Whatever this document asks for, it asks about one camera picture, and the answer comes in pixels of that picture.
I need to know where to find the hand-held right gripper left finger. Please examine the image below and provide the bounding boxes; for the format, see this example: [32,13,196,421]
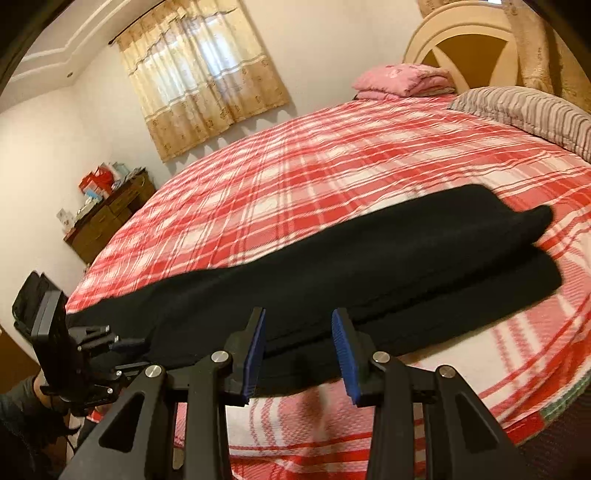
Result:
[60,307,267,480]

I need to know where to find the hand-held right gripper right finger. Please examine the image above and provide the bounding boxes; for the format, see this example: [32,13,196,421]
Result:
[331,308,532,480]

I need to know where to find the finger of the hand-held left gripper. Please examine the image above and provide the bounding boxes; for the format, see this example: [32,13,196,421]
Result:
[90,338,153,407]

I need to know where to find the black pants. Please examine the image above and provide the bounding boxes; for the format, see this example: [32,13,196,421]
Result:
[66,184,563,398]

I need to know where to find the person's left forearm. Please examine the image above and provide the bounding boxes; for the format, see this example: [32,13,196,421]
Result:
[0,373,70,480]

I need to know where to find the brown wooden door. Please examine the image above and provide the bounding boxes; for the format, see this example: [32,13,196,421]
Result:
[0,323,42,393]

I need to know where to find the dark wooden dresser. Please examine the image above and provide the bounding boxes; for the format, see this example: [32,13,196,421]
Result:
[64,170,158,266]

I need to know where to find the red plaid blanket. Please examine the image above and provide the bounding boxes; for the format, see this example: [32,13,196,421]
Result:
[65,95,591,480]

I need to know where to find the beige patterned window curtain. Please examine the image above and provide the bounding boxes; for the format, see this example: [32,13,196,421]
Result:
[111,0,291,163]

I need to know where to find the pink folded quilt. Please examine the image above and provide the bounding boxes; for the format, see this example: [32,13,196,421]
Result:
[352,62,455,101]

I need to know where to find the grey striped pillow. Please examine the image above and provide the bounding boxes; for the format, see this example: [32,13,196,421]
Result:
[449,86,591,164]

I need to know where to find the cream arched headboard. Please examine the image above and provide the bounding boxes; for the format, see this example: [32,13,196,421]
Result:
[403,2,527,90]

